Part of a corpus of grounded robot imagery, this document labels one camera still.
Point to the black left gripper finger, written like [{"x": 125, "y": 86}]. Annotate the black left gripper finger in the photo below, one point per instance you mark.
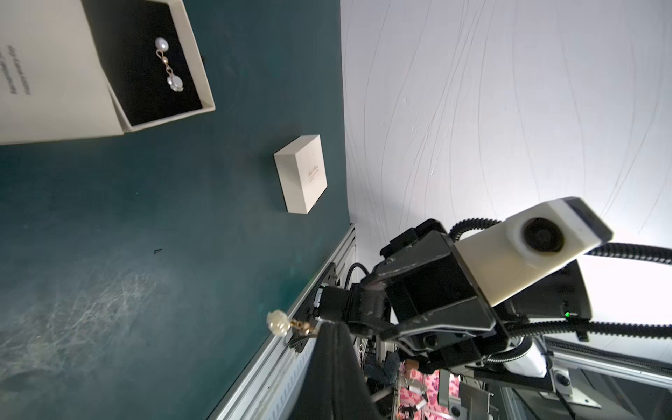
[{"x": 334, "y": 387}]

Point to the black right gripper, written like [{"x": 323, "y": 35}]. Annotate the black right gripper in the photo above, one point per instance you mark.
[{"x": 422, "y": 298}]

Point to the pearl drop earring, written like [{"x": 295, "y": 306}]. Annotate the pearl drop earring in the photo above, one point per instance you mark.
[
  {"x": 174, "y": 82},
  {"x": 280, "y": 324}
]

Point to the cream drawer jewelry box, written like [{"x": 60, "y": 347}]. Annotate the cream drawer jewelry box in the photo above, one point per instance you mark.
[{"x": 88, "y": 69}]

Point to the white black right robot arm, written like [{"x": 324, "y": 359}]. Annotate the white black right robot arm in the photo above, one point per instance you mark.
[{"x": 561, "y": 294}]

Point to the cream closed jewelry box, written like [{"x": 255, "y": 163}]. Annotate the cream closed jewelry box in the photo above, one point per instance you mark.
[{"x": 302, "y": 175}]

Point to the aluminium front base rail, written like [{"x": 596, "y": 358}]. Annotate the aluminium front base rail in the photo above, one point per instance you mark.
[{"x": 269, "y": 386}]

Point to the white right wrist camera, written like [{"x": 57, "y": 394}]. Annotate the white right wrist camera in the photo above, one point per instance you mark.
[{"x": 523, "y": 249}]

